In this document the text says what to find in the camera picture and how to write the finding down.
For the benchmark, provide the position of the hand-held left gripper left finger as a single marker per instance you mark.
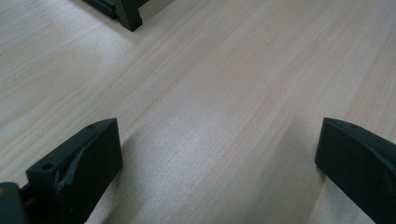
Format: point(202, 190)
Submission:
point(84, 174)

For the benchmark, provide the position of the black metal two-tier rack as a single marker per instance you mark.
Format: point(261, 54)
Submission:
point(126, 12)

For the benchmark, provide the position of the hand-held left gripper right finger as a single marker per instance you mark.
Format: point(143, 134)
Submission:
point(358, 165)

